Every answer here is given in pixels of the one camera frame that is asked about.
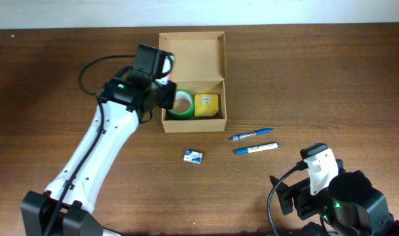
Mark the yellow sticky note pad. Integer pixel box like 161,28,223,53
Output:
194,94,219,117

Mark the blue ballpoint pen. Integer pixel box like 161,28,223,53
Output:
230,128,273,142

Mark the blue white staples box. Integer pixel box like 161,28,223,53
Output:
183,149,203,164

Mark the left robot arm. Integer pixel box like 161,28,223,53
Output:
21,45,176,235

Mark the open brown cardboard box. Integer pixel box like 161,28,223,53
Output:
159,31,227,133

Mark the green tape roll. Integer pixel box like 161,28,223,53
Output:
168,89,195,120

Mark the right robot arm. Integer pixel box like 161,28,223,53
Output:
268,143,399,235

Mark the blue white marker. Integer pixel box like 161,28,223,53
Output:
235,143,280,155

